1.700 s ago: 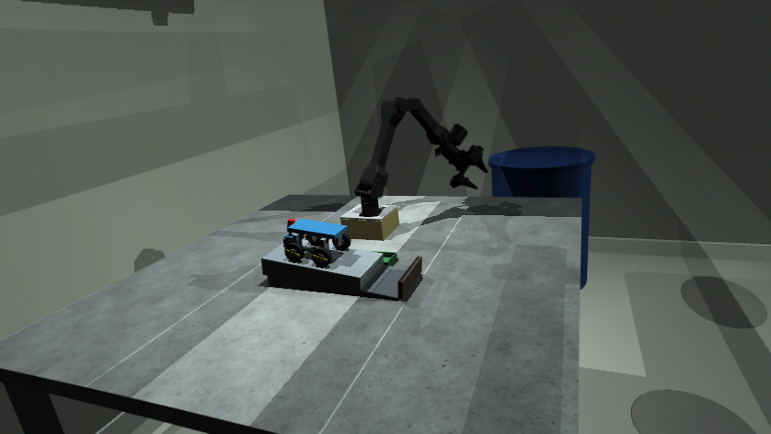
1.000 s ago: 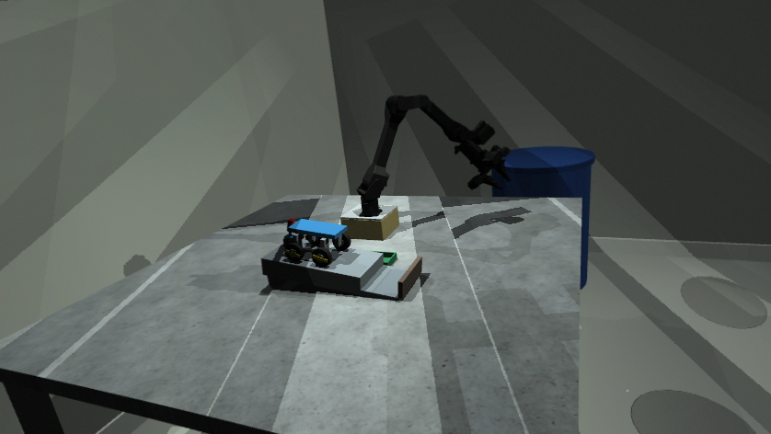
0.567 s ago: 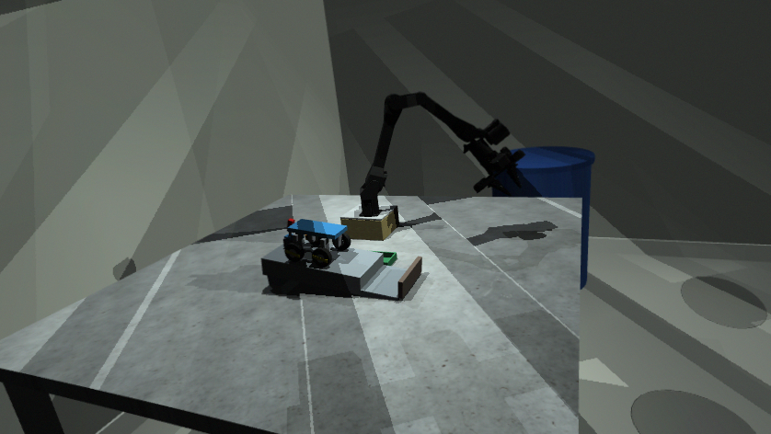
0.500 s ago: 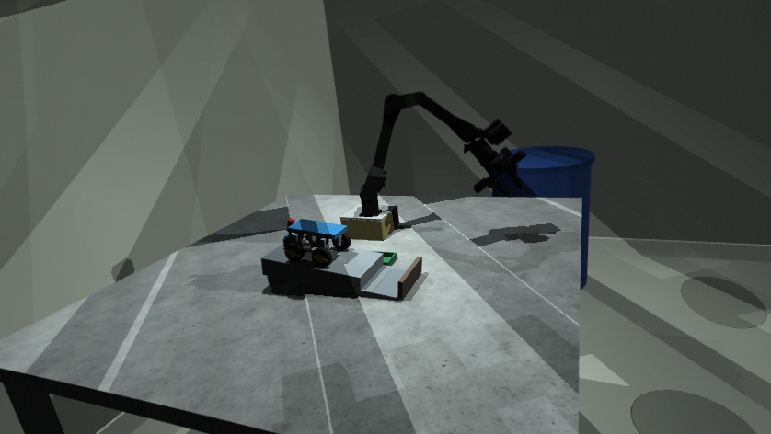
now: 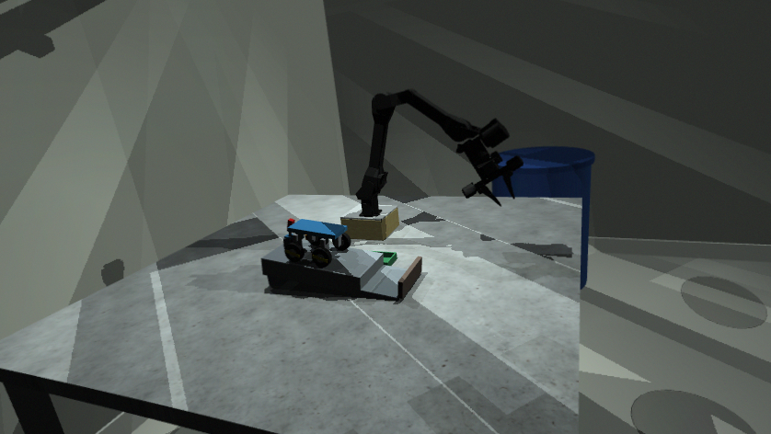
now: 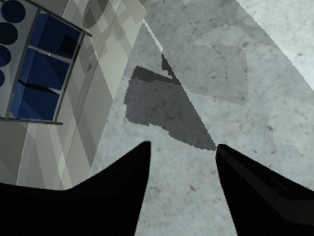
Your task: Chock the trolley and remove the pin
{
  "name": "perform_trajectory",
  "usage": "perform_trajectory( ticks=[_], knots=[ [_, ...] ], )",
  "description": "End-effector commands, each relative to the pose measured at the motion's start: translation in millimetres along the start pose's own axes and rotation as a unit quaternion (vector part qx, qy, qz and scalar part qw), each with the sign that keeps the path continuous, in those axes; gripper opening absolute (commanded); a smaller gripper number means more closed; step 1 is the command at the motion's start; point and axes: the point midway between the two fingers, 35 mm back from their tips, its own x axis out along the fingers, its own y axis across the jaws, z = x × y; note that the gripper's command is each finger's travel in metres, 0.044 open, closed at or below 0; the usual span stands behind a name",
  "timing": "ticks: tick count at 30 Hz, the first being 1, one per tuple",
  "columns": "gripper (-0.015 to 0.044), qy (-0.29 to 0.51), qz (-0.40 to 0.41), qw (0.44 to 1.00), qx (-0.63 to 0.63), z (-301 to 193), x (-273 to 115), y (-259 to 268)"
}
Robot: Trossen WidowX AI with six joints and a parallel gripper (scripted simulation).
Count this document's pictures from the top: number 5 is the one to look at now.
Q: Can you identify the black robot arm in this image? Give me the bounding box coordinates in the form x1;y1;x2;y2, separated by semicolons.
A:
356;88;510;216

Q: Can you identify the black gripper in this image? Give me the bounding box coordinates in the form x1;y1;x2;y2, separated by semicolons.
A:
462;152;524;207

